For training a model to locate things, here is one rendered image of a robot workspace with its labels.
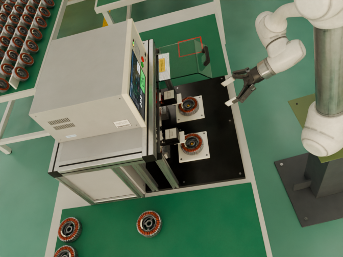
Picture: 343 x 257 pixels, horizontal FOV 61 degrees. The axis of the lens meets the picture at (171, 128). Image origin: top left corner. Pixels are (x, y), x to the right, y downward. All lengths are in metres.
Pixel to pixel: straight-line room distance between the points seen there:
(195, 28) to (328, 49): 1.28
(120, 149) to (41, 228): 1.61
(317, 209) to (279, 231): 0.27
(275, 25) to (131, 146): 0.81
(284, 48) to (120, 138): 0.81
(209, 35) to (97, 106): 1.15
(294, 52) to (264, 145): 1.08
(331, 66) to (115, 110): 0.73
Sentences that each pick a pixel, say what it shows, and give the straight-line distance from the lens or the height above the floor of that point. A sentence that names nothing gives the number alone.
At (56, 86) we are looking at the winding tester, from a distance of 1.22.
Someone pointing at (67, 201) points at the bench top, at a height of 0.75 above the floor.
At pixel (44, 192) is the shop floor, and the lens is 2.79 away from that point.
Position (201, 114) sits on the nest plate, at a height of 0.78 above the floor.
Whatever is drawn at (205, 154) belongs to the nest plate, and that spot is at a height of 0.78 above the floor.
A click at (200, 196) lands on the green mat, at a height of 0.75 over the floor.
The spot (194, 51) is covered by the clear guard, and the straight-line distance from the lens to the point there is 1.46.
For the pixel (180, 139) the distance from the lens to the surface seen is 1.37.
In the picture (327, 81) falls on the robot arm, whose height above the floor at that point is 1.21.
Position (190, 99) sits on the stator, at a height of 0.82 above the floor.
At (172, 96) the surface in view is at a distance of 1.49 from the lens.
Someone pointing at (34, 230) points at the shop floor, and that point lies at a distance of 2.69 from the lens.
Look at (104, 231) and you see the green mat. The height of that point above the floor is 0.75.
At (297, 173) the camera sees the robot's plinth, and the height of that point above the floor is 0.02.
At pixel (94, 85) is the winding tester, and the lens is 1.12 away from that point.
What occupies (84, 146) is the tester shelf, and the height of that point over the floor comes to 1.11.
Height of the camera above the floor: 2.01
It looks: 52 degrees down
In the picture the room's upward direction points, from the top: 25 degrees counter-clockwise
